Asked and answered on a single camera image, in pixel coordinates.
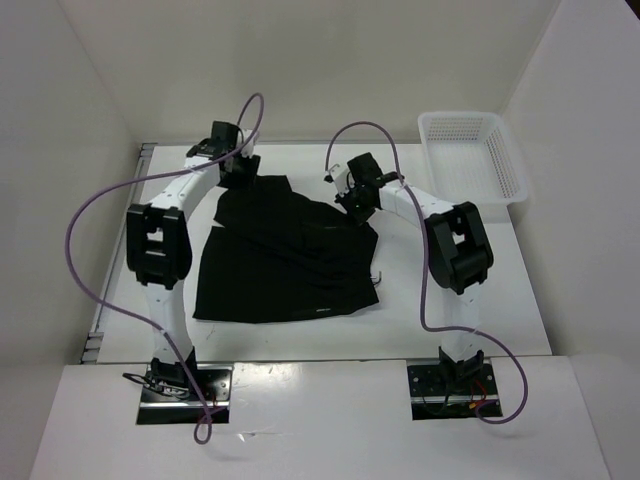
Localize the white plastic basket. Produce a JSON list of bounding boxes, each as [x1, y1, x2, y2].
[[417, 111, 528, 207]]

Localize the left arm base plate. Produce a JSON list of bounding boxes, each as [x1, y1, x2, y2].
[[123, 364, 233, 426]]

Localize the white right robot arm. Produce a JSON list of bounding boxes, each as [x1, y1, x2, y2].
[[325, 153, 494, 393]]

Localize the aluminium frame rail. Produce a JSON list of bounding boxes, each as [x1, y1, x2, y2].
[[79, 143, 156, 365]]

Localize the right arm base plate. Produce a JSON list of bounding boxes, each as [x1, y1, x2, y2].
[[406, 360, 503, 421]]

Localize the black shorts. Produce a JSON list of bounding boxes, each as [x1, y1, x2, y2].
[[193, 176, 379, 324]]

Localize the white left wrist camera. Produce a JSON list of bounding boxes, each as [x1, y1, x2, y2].
[[236, 129, 259, 158]]

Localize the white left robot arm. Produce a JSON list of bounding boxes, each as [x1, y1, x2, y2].
[[126, 121, 260, 400]]

